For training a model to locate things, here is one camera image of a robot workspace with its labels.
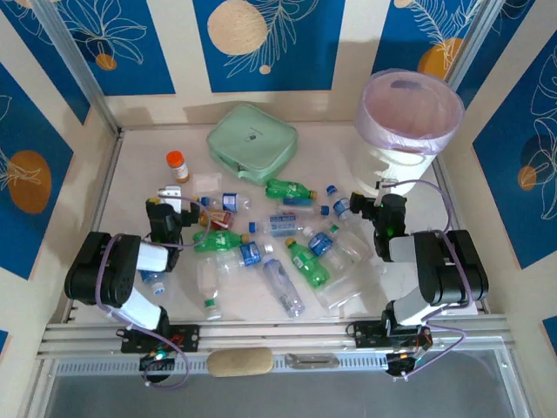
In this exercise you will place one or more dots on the white ribbed waste bin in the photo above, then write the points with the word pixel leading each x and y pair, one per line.
pixel 391 167

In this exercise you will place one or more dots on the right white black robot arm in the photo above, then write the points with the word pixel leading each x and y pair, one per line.
pixel 452 270

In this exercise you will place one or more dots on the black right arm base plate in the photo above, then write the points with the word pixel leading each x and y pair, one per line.
pixel 365 333

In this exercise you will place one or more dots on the clear bottle light blue label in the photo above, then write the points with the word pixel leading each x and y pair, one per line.
pixel 280 224

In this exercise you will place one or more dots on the mint green zip pouch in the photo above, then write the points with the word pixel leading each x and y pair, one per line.
pixel 252 139

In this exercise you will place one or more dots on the silver cap blue label bottle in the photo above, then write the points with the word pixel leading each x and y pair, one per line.
pixel 250 254

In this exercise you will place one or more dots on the green plastic soda bottle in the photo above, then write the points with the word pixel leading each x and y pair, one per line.
pixel 217 241
pixel 287 189
pixel 304 263

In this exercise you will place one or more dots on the clear bottle pink label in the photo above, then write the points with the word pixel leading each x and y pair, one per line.
pixel 324 211

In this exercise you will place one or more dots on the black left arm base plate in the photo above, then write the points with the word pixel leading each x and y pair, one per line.
pixel 187 337

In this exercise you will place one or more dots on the red label plastic bottle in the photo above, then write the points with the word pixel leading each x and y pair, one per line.
pixel 219 217

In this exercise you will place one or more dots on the black electronics board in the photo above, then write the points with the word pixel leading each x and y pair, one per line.
pixel 398 366
pixel 152 363

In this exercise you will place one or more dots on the left black electronics board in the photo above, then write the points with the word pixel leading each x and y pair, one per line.
pixel 152 363

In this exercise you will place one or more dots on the perforated grey metal strip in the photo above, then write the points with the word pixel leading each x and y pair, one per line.
pixel 361 361

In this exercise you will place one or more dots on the right black electronics board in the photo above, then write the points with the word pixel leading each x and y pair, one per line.
pixel 398 366

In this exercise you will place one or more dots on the aluminium table side rail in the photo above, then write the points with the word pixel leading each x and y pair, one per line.
pixel 101 204
pixel 441 174

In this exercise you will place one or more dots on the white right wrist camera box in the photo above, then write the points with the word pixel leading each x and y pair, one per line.
pixel 386 186

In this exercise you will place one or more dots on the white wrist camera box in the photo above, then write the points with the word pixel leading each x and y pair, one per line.
pixel 169 192
pixel 386 186

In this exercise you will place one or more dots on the white cap blue label bottle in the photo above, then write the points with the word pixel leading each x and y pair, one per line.
pixel 320 244

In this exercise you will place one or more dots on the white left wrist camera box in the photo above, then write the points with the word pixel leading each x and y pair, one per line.
pixel 169 192

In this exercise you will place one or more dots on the aluminium front frame rail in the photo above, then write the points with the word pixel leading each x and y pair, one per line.
pixel 278 333

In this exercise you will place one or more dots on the crushed clear plastic bottle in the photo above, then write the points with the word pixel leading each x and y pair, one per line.
pixel 339 296

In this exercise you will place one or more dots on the aluminium corner post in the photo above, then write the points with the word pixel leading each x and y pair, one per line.
pixel 78 61
pixel 474 43

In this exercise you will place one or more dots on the silver metal latch plate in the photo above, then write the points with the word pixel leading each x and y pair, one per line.
pixel 311 361

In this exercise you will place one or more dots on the orange cap pill bottle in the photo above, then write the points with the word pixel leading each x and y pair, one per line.
pixel 177 167

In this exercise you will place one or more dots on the beige oval foam pad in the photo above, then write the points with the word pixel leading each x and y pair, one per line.
pixel 239 361

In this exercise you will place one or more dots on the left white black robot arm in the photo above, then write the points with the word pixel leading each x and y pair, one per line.
pixel 100 270

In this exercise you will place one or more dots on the blue plastic bottle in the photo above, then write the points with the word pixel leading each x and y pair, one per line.
pixel 298 201

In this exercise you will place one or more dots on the grey metal sheet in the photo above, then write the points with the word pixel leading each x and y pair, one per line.
pixel 278 396

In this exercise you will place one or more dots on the small blue label water bottle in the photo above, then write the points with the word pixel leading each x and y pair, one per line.
pixel 230 201

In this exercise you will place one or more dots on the clear bottle green cap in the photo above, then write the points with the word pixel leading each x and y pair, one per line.
pixel 334 228
pixel 211 302

